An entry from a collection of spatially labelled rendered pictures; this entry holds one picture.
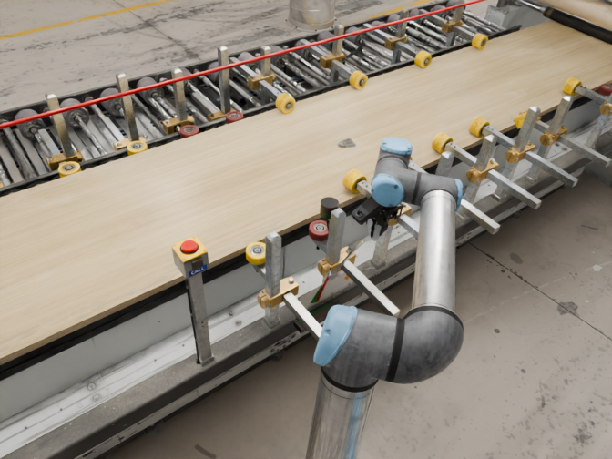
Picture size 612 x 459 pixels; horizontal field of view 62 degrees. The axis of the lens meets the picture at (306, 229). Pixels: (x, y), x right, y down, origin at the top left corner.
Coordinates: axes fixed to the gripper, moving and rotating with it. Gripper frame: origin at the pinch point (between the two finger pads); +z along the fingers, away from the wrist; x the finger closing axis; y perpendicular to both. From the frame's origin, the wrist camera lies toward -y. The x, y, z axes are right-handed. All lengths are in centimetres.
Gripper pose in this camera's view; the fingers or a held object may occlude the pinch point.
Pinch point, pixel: (372, 238)
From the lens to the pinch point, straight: 169.7
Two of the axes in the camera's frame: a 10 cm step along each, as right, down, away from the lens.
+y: 8.2, -3.6, 4.5
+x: -5.7, -5.9, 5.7
